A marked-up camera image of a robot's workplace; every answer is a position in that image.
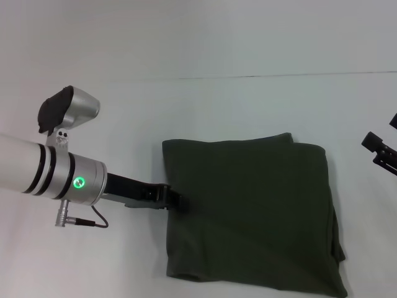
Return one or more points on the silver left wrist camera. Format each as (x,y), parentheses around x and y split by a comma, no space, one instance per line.
(65,108)

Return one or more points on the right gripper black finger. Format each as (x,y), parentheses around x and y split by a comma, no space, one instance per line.
(383,155)
(394,121)

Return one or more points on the silver left wrist metal post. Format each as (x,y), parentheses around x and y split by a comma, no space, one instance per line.
(62,214)

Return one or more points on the silver left camera mount bracket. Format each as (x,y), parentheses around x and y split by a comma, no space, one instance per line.
(60,139)

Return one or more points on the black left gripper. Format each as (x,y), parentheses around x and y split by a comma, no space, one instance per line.
(130,191)

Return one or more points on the dark green FREE t-shirt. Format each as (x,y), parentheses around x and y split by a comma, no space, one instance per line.
(248,211)

